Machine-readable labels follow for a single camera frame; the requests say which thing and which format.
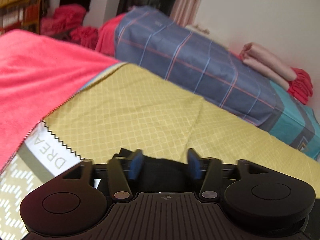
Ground black knit pants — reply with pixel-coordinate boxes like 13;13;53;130
96;147;238;194

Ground yellow patterned bedspread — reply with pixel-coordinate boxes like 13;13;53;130
0;61;320;240

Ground pink folded blanket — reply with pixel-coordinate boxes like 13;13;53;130
240;42;297;90

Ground red folded cloth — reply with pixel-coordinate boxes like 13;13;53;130
287;68;313;105

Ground pink fleece blanket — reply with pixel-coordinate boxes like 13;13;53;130
1;30;118;169

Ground blue plaid folded quilt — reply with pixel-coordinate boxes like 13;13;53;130
114;6;319;159

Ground red clothes pile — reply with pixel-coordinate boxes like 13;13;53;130
40;4;98;50

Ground pink curtain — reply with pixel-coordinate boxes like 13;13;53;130
170;0;202;27

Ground wooden bookshelf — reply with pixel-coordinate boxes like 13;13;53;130
1;0;48;35

